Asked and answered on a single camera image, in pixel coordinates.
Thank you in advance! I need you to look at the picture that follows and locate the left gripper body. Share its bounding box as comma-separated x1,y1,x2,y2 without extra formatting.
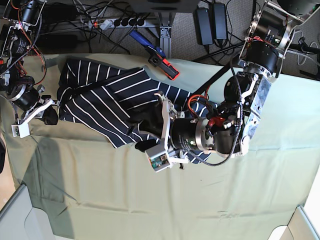
170,118,215,154

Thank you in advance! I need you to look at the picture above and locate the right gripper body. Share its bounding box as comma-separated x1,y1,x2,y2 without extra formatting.
6,77,42,118

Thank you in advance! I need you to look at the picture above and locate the navy white striped T-shirt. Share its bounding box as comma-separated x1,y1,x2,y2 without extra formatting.
56,57,218,165

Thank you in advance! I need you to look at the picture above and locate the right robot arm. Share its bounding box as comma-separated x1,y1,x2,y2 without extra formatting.
1,19,160,151

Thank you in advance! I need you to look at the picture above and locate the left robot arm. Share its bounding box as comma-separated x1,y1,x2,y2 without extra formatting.
43,0,320,172

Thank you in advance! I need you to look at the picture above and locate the light green table cloth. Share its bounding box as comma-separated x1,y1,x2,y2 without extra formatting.
0,52,320,240

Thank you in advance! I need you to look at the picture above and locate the blue red black clamp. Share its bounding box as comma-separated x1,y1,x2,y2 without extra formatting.
129,30,180,81

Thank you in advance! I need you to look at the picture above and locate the grey power strip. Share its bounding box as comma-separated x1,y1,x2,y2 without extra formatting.
84,17,147,31

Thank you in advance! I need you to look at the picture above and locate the grey plastic bin left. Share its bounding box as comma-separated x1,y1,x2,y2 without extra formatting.
0,184,55,240

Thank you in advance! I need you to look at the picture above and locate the grey plastic bin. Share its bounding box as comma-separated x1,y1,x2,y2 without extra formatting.
0,184,55,240
268,205,320,240

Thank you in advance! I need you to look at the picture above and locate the black power adapter brick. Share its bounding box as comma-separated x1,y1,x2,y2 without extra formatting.
194,7,213,46

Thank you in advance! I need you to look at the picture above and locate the grey plastic bin right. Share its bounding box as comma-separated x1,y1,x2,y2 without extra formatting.
268,205,320,240

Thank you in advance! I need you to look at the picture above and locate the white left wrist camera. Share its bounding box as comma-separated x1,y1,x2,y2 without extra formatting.
145,91,189,173

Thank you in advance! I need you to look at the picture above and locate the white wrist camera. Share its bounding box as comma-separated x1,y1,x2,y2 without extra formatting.
11,98,60,138
145,91,189,173

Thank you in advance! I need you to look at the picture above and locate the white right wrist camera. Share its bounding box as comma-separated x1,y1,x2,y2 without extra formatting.
11,98,60,138

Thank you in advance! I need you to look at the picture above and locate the black cable bundle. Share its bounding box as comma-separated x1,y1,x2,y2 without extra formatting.
37,0,161,55

